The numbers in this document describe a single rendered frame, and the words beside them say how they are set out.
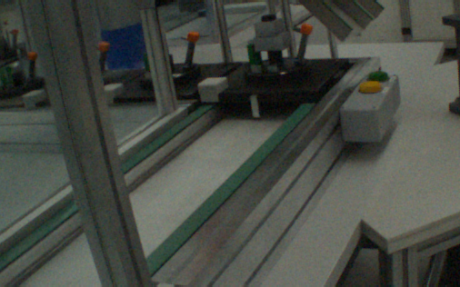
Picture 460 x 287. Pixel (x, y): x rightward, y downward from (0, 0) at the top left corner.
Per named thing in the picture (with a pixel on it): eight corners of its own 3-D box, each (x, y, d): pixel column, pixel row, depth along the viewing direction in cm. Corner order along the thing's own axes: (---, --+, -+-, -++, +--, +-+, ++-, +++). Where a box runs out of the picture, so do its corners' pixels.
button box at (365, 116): (401, 103, 121) (398, 73, 119) (380, 143, 104) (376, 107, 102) (368, 103, 125) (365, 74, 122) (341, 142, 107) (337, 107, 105)
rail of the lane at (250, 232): (385, 99, 138) (379, 53, 135) (205, 359, 65) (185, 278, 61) (362, 99, 141) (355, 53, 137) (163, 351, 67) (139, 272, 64)
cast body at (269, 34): (292, 45, 127) (286, 12, 125) (285, 50, 124) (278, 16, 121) (254, 47, 131) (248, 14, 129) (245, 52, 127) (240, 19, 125)
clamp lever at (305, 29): (305, 59, 126) (314, 25, 122) (303, 62, 124) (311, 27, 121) (289, 54, 127) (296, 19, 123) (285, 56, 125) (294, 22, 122)
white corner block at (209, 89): (231, 95, 127) (227, 76, 125) (221, 103, 123) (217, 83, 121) (209, 96, 129) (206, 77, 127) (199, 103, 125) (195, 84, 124)
